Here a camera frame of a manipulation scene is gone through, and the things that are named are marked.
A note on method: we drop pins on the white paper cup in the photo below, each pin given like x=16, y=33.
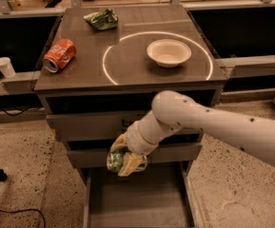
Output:
x=6, y=67

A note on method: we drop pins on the crushed green soda can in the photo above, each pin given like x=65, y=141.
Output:
x=115, y=160

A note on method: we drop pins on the grey drawer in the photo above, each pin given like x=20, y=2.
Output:
x=92, y=126
x=94, y=154
x=154, y=198

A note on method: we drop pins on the middle grey drawer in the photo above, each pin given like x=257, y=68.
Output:
x=94, y=154

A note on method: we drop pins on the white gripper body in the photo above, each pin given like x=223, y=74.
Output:
x=135, y=139

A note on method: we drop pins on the grey drawer cabinet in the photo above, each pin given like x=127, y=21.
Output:
x=112, y=72

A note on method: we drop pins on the crumpled green chip bag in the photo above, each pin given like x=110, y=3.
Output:
x=102, y=20

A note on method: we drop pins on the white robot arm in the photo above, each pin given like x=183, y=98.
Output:
x=172, y=112

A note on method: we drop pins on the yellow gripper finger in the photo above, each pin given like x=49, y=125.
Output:
x=120, y=143
x=132, y=163

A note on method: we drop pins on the bottom grey drawer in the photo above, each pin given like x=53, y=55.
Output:
x=154, y=198

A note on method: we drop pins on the top grey drawer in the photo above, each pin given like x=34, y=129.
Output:
x=92, y=126

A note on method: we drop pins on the white paper bowl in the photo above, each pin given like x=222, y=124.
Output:
x=168, y=52

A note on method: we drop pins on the crushed red soda can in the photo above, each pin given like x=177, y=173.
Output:
x=59, y=55

